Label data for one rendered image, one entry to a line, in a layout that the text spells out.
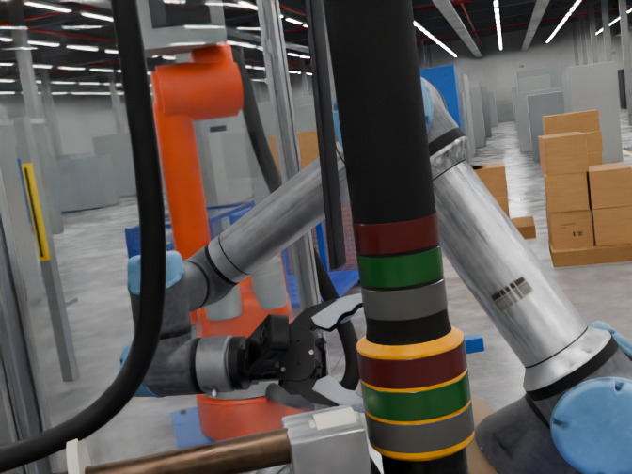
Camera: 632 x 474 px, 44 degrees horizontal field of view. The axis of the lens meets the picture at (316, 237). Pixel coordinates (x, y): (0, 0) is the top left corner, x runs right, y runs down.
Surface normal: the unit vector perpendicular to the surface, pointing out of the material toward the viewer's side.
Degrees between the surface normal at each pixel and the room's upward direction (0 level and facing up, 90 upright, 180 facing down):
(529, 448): 60
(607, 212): 90
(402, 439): 90
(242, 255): 103
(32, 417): 90
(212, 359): 64
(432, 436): 90
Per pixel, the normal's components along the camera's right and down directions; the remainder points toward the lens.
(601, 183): -0.23, 0.17
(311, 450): 0.16, 0.12
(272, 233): -0.07, 0.40
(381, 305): -0.62, 0.20
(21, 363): 0.89, -0.06
